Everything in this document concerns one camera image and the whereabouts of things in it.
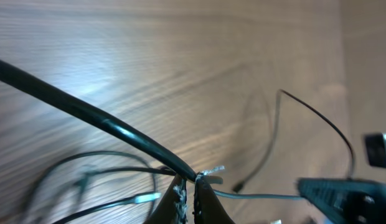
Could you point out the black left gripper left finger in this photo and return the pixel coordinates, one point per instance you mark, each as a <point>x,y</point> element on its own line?
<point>172,209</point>

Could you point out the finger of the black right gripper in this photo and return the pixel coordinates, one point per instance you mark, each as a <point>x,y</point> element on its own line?
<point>346,201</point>

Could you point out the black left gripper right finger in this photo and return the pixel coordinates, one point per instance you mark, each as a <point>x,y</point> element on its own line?
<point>207,207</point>

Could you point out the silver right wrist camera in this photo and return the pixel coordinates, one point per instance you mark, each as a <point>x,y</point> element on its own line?
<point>375,146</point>

